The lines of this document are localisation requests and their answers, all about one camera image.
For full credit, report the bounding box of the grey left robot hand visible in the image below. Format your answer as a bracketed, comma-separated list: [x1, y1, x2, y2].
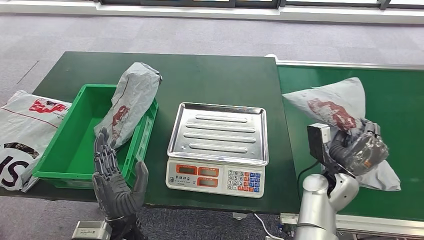
[92, 127, 149, 221]

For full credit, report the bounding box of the dark green table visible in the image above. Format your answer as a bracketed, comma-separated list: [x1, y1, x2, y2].
[0, 51, 301, 215]

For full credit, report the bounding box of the green plastic bin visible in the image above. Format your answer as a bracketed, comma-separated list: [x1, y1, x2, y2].
[32, 83, 160, 190]

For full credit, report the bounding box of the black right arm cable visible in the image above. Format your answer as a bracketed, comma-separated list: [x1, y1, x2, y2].
[296, 160, 321, 200]

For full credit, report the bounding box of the dark window frame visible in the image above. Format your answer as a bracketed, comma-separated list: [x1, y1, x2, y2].
[0, 0, 424, 11]

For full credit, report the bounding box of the tall grey red-print mailer package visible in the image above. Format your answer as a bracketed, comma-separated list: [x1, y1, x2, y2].
[93, 62, 163, 150]

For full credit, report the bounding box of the white cable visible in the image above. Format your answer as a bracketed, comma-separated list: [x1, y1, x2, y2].
[253, 213, 286, 240]

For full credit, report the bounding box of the large white red-black print bag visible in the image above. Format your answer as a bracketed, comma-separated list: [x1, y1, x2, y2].
[0, 90, 73, 193]

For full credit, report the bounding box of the white scale with steel tray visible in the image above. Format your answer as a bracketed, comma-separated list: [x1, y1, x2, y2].
[164, 101, 270, 199]

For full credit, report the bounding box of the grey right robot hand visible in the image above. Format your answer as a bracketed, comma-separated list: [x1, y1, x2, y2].
[346, 119, 390, 177]

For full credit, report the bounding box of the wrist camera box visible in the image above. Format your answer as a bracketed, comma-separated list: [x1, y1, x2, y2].
[306, 123, 332, 164]
[71, 220, 114, 240]

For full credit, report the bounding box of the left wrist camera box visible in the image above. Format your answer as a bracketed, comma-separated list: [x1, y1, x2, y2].
[71, 220, 114, 240]

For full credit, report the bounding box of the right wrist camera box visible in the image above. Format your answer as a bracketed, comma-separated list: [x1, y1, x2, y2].
[306, 123, 332, 164]

